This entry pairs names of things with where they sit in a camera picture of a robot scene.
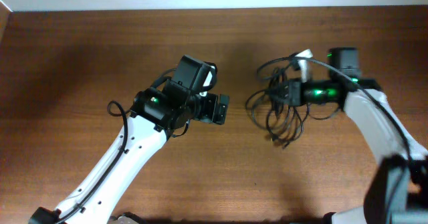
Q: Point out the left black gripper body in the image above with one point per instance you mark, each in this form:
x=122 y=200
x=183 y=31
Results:
x=205 y=109

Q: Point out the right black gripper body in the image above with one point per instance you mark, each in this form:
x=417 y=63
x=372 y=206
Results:
x=293 y=92

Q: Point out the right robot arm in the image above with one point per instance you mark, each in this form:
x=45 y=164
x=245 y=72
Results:
x=398 y=191

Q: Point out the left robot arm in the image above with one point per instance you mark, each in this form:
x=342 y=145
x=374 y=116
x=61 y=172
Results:
x=177 y=97

